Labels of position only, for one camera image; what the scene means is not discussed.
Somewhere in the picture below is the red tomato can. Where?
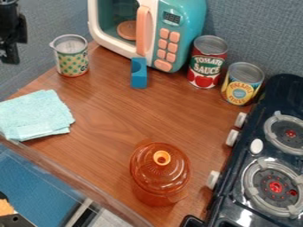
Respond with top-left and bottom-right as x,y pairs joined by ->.
185,35 -> 230,90

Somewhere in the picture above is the yellow pineapple can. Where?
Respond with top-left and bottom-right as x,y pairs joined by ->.
220,61 -> 267,106

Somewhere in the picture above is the green dotted can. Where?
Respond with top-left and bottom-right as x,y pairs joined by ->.
48,34 -> 90,78

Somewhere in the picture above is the blue block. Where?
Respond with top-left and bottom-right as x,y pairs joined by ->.
129,57 -> 150,90

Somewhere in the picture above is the orange pot with lid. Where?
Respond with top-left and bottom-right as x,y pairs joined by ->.
128,139 -> 193,207

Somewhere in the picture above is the toy microwave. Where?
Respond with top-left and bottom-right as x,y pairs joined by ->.
86,0 -> 209,74

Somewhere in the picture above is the light blue cloth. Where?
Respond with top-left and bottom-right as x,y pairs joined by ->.
0,89 -> 76,143

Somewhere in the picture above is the toy stove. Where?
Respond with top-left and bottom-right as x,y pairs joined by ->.
178,73 -> 303,227

